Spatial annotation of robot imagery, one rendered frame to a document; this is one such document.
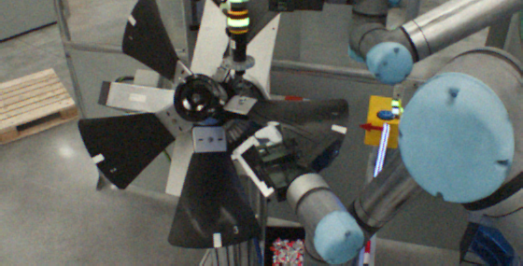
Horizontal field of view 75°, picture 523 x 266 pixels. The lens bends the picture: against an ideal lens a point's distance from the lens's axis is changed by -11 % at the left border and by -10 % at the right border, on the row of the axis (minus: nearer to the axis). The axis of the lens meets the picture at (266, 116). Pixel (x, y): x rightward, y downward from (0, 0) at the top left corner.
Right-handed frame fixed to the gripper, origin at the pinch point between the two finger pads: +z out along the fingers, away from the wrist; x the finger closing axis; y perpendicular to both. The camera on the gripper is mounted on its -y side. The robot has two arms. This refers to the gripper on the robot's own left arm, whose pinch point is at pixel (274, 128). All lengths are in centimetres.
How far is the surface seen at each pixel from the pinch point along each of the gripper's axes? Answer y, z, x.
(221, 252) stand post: 17, 26, 68
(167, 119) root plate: 22.0, 18.7, 1.5
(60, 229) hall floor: 103, 110, 108
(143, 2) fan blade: 20, 40, -24
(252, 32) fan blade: -3.0, 17.3, -16.6
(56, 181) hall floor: 109, 157, 107
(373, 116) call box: -34.7, 11.0, 14.5
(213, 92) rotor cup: 10.1, 11.4, -6.5
